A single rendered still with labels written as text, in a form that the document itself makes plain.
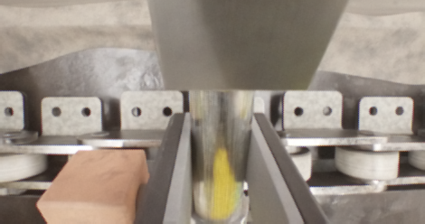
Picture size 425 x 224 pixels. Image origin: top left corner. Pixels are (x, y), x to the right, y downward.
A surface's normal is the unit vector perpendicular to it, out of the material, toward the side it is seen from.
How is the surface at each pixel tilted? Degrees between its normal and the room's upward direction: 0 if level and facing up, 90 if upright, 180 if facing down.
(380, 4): 0
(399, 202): 0
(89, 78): 0
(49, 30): 61
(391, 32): 44
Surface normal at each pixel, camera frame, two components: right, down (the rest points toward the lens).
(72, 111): 0.04, 0.05
